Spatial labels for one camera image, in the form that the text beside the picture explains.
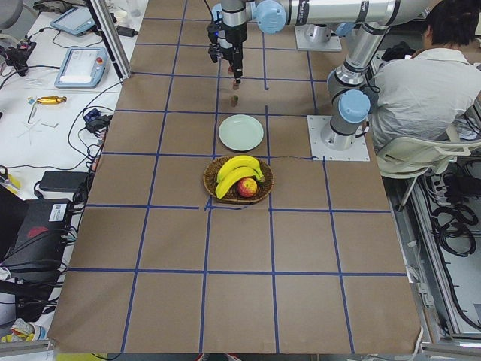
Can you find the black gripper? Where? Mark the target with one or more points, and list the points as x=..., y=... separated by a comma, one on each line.
x=234, y=40

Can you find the light green plate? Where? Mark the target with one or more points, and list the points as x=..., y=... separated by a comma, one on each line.
x=241, y=132

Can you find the yellow banana bunch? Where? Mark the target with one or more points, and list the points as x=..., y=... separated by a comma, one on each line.
x=235, y=169

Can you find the red apple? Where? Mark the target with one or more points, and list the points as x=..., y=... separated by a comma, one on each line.
x=247, y=187

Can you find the wicker fruit basket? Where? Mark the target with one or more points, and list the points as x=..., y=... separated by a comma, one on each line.
x=232, y=196

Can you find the teach pendant near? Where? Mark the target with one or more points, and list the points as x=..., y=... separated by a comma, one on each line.
x=82, y=67

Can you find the teach pendant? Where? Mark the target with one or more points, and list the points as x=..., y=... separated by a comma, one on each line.
x=76, y=21
x=82, y=67

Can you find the teach pendant far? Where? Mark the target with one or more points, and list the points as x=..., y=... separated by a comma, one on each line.
x=76, y=21

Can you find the seated person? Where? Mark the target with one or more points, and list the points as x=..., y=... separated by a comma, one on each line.
x=421, y=96

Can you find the white office chair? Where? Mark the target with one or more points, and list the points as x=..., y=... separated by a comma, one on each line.
x=409, y=158

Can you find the black power adapter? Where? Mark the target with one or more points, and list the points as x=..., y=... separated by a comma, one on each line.
x=62, y=181

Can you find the black computer box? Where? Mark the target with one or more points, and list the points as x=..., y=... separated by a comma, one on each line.
x=33, y=231

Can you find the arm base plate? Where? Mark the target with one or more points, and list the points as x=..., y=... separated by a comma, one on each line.
x=317, y=38
x=327, y=145

